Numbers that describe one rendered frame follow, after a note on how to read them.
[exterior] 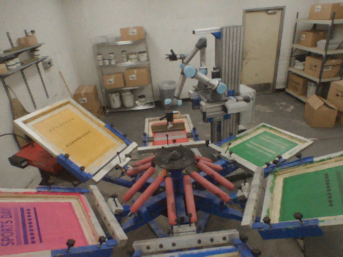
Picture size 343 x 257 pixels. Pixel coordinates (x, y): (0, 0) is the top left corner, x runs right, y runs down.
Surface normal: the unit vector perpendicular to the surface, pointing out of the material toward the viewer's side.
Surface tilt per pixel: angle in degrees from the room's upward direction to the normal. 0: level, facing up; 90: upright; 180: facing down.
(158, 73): 90
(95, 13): 90
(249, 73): 90
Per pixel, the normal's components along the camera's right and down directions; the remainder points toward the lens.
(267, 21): 0.07, 0.45
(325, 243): -0.08, -0.89
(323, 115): -0.17, 0.46
